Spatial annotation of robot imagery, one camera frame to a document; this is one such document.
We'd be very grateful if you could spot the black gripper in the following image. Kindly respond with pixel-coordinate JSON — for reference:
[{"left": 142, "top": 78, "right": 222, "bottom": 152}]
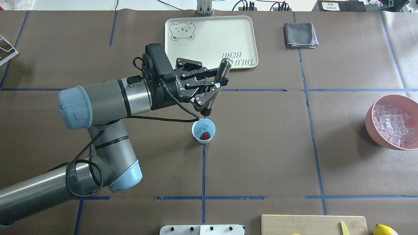
[{"left": 143, "top": 43, "right": 218, "bottom": 110}]

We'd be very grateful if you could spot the red strawberry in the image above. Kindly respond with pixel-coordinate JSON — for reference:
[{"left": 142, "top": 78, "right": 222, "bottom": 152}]
[{"left": 200, "top": 132, "right": 211, "bottom": 140}]

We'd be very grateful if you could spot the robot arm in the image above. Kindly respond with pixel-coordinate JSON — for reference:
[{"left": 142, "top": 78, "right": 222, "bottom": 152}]
[{"left": 0, "top": 44, "right": 233, "bottom": 228}]

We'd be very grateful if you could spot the light blue plastic cup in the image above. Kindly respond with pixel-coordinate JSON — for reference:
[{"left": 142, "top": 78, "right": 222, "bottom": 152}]
[{"left": 191, "top": 118, "right": 216, "bottom": 144}]

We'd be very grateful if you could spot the clear ice cube pile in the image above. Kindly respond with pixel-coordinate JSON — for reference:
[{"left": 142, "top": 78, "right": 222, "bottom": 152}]
[{"left": 372, "top": 104, "right": 417, "bottom": 148}]

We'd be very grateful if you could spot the cream bear serving tray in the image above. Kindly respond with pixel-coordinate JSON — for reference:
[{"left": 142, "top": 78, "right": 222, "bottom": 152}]
[{"left": 164, "top": 15, "right": 259, "bottom": 69}]

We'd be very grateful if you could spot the folded grey cloth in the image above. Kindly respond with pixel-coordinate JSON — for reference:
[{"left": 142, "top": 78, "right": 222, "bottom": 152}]
[{"left": 283, "top": 22, "right": 319, "bottom": 49}]

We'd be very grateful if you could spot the wooden cutting board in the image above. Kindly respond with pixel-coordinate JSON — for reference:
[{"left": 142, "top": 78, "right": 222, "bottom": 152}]
[{"left": 260, "top": 214, "right": 369, "bottom": 235}]

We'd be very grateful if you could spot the pink bowl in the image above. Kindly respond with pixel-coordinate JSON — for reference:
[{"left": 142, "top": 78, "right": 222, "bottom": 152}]
[{"left": 365, "top": 94, "right": 418, "bottom": 150}]

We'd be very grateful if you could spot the yellow plastic knife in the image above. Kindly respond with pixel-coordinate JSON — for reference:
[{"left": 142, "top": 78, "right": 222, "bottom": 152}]
[{"left": 340, "top": 221, "right": 350, "bottom": 235}]

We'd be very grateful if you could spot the yellow lemon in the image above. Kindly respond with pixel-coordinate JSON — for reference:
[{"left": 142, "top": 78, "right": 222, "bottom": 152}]
[{"left": 373, "top": 224, "right": 398, "bottom": 235}]

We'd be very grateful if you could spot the aluminium frame post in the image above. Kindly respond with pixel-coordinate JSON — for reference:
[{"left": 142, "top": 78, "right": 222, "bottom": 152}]
[{"left": 197, "top": 0, "right": 213, "bottom": 15}]

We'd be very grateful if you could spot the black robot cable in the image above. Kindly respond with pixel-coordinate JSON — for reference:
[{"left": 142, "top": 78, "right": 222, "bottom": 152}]
[{"left": 65, "top": 57, "right": 200, "bottom": 197}]

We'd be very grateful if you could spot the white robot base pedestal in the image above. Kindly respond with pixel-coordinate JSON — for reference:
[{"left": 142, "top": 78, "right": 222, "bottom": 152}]
[{"left": 159, "top": 224, "right": 246, "bottom": 235}]

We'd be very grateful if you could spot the white wire cup rack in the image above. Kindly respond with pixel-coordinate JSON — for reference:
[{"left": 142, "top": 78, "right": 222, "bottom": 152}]
[{"left": 0, "top": 35, "right": 19, "bottom": 66}]

